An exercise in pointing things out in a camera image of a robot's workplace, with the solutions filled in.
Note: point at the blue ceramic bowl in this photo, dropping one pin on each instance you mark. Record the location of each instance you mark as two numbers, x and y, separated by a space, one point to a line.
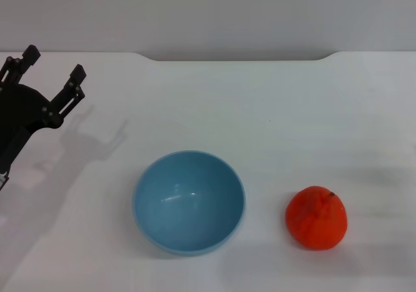
195 220

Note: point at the orange fruit with stem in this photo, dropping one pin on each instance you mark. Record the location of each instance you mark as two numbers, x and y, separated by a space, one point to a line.
315 223

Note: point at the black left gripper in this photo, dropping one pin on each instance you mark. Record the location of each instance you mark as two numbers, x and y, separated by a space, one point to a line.
19 116

